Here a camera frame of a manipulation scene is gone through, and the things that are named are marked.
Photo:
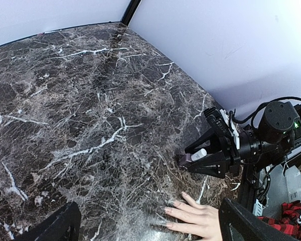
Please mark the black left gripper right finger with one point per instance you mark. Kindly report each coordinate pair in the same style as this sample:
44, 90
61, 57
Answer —
237, 223

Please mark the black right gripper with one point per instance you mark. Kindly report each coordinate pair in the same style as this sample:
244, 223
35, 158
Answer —
214, 164

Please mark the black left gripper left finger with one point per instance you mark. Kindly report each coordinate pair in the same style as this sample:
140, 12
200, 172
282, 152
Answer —
63, 224

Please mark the purple nail polish bottle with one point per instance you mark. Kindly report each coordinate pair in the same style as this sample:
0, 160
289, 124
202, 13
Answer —
188, 159

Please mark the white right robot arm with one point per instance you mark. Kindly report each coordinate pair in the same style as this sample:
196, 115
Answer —
264, 138

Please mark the red plaid sleeve forearm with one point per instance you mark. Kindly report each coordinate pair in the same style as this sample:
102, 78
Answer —
290, 221

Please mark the person's bare hand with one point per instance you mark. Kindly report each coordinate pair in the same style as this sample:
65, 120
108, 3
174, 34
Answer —
196, 219

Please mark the grey slotted cable duct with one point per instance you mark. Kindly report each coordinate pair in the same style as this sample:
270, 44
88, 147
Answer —
258, 208

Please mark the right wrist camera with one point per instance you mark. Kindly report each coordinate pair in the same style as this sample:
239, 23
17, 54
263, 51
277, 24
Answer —
222, 124

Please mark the black right frame post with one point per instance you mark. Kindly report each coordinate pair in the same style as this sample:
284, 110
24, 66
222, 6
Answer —
130, 11

